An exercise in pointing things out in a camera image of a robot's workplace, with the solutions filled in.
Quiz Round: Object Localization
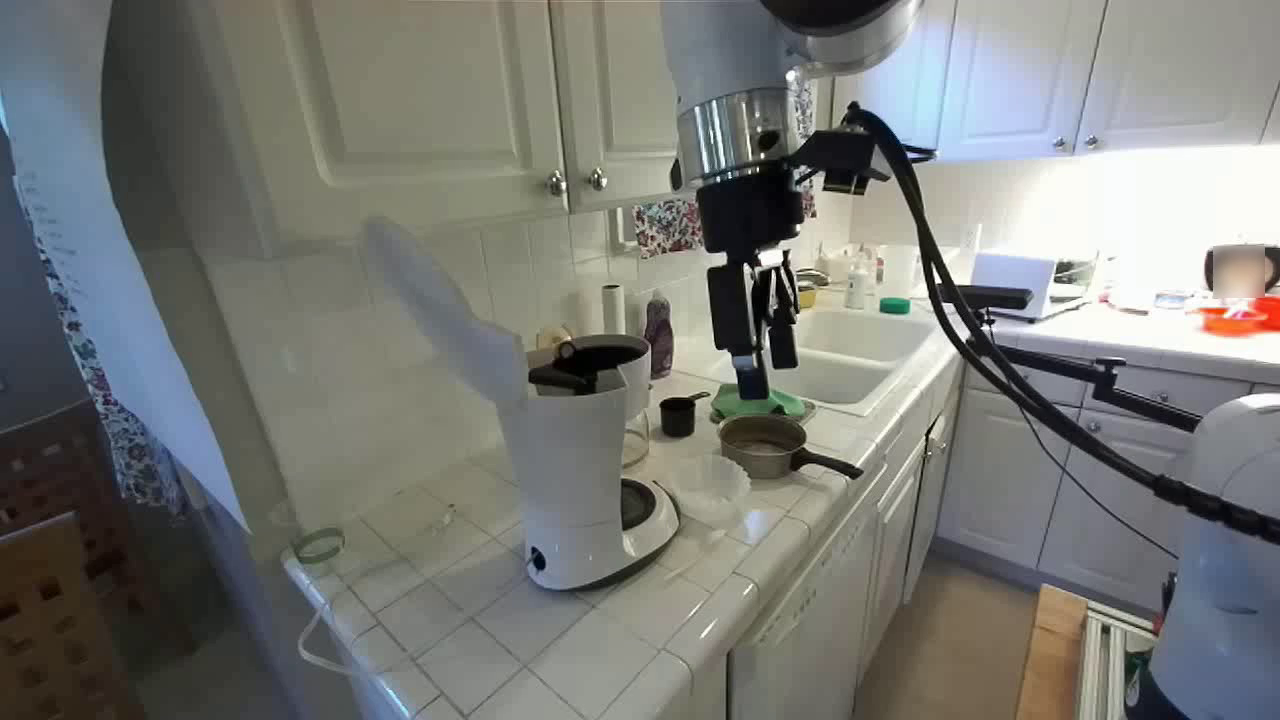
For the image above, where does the red object on counter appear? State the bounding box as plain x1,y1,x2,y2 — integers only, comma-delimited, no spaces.
1202,294,1280,337

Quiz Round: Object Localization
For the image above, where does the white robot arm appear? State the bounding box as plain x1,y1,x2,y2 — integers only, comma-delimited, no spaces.
662,0,1280,720

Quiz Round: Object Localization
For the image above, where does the clear plastic bowl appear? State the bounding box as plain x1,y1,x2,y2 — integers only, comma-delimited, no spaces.
664,457,752,523

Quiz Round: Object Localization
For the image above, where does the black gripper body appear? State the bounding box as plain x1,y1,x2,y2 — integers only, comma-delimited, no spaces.
696,166,805,255

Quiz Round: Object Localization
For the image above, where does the white kitchen sink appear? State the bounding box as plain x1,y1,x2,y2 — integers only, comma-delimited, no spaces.
768,307,941,416

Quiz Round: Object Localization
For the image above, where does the small black measuring cup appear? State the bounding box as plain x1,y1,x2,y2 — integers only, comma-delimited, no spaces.
662,392,702,438

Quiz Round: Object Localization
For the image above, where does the white upper cabinet door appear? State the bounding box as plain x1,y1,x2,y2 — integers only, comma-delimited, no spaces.
198,0,570,243

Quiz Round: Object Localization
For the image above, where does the purple bottle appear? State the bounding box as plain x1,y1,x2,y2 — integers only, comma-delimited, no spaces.
643,292,674,379

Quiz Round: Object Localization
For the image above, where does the green rubber band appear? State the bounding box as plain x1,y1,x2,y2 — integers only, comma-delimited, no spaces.
291,529,344,564

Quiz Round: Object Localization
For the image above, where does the white paper towel roll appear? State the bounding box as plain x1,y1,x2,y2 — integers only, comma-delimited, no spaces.
600,280,628,337

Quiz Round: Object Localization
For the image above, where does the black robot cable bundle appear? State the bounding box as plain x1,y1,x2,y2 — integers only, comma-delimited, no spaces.
844,101,1280,549

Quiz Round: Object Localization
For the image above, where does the floral curtain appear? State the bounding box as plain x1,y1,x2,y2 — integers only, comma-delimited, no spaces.
614,194,710,258

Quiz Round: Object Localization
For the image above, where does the white toaster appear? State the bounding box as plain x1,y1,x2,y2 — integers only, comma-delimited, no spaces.
973,252,1098,321

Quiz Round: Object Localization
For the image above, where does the grey metal pan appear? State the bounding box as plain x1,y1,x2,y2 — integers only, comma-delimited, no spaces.
722,416,860,479

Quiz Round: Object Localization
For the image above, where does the green cloth covered lid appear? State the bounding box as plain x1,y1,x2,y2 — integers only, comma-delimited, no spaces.
712,384,812,424

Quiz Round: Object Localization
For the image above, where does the white coffee maker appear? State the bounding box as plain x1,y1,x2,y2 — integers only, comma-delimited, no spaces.
362,214,683,596

